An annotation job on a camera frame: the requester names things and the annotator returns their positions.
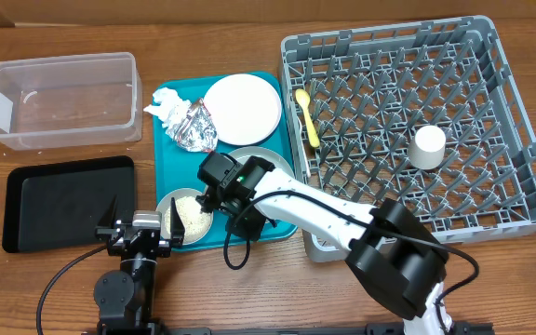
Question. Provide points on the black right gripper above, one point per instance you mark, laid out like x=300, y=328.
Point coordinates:
x=246, y=229

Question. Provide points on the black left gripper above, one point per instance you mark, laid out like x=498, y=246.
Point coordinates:
x=106, y=231

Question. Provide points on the pink plastic utensil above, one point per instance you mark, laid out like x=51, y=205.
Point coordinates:
x=303, y=151

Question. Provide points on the yellow plastic spoon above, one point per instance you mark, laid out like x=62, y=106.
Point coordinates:
x=303, y=99

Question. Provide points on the white paper cup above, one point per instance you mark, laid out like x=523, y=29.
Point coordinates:
x=427, y=149

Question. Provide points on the gray plate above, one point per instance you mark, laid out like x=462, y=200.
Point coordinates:
x=241, y=155

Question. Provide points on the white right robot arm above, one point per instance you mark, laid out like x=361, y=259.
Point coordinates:
x=396, y=260

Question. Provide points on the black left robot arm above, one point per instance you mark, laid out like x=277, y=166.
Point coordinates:
x=125, y=297

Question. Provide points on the gray dishwasher rack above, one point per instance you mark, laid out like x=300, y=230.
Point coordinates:
x=427, y=113

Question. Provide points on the gray bowl of grains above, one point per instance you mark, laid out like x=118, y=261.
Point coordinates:
x=196, y=222

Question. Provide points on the crumpled foil wrapper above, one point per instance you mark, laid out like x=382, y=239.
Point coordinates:
x=190, y=125

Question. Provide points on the black plastic tray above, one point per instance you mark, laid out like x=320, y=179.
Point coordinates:
x=59, y=205

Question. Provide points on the crumpled white napkin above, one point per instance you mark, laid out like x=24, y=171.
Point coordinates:
x=168, y=107

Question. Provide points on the clear plastic bin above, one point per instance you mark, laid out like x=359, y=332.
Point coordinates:
x=69, y=101

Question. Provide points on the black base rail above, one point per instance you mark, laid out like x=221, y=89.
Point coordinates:
x=460, y=328

